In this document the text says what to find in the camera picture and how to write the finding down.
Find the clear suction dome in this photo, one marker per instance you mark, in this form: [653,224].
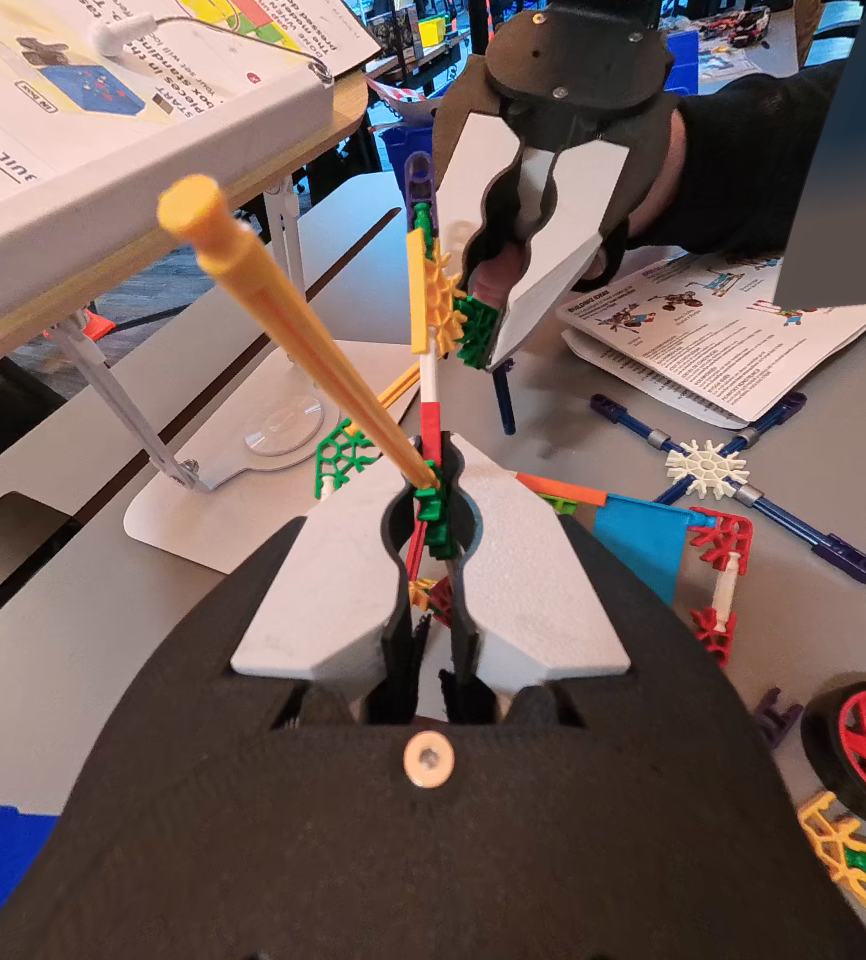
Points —
[283,431]

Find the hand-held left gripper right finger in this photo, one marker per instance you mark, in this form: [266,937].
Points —
[545,600]

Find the instruction booklet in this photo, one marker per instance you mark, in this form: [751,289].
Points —
[718,352]

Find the yellow fan connector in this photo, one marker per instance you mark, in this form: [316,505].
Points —
[838,840]

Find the white mount bracket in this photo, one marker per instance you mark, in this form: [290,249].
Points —
[253,465]

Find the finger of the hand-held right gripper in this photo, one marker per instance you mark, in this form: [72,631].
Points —
[474,165]
[583,195]

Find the purple clip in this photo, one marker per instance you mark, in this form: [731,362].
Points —
[778,716]

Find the orange block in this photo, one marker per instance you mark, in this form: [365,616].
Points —
[99,324]

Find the person's right forearm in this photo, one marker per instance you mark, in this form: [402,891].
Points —
[740,165]

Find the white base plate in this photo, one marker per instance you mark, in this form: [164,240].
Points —
[200,525]

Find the person's right hand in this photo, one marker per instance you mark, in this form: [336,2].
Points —
[497,274]

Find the colourful toy construction model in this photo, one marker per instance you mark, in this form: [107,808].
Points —
[290,322]

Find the blue rod cross assembly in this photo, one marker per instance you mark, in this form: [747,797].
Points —
[707,466]

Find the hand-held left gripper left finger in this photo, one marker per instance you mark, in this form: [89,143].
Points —
[320,600]

